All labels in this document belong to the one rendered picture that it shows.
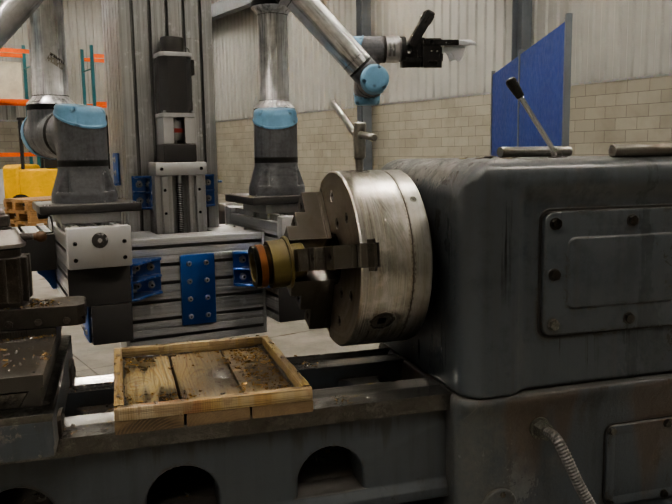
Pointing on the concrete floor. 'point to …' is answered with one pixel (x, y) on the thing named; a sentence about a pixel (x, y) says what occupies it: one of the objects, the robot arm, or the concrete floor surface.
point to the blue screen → (534, 93)
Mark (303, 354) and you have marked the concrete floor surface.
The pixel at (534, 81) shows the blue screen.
